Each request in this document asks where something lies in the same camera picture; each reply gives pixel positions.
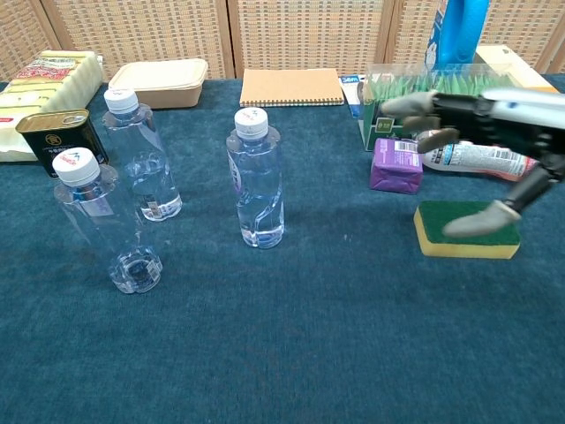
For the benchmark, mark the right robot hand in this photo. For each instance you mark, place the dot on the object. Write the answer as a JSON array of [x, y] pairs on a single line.
[[512, 119]]

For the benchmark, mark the clear bottle with purple label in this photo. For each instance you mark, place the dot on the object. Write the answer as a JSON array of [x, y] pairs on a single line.
[[258, 185]]

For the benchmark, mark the clear bottle plain white cap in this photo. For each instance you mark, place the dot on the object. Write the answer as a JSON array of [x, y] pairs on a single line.
[[141, 154]]

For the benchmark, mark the clear bottle red logo cap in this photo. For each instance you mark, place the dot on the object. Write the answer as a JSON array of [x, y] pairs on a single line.
[[101, 212]]

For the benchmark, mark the lying bottle red white label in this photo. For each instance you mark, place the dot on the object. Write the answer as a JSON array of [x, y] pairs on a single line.
[[481, 159]]

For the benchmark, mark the beige and orange carton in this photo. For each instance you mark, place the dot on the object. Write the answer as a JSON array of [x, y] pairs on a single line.
[[499, 57]]

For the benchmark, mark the blue pump soap bottle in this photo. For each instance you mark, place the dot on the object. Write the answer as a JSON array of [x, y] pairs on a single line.
[[459, 31]]

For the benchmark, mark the clear box of green sachets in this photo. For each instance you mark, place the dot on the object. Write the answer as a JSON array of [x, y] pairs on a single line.
[[397, 84]]

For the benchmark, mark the green and yellow sponge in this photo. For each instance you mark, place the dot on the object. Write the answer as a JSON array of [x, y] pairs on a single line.
[[432, 216]]

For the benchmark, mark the purple wrapped packet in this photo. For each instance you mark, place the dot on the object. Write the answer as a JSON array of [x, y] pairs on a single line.
[[395, 170]]

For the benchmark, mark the binder clips blister pack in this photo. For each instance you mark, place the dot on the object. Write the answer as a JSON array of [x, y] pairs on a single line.
[[351, 88]]

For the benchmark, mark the kraft spiral notebook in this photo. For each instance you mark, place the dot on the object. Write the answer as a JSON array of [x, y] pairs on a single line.
[[289, 86]]

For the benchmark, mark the rattan folding screen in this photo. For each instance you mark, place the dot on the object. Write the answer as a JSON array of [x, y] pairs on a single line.
[[300, 35]]

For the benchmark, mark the blue table cloth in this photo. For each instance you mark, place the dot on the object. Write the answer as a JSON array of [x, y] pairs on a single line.
[[282, 331]]

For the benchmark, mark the beige lidded lunch box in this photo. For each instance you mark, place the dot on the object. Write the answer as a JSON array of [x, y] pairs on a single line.
[[159, 84]]

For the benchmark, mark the black gold luncheon meat can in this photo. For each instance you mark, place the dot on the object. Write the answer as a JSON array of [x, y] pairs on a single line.
[[57, 137]]

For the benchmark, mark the pack of yellow sponges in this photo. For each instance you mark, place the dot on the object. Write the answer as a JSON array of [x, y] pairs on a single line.
[[44, 88]]

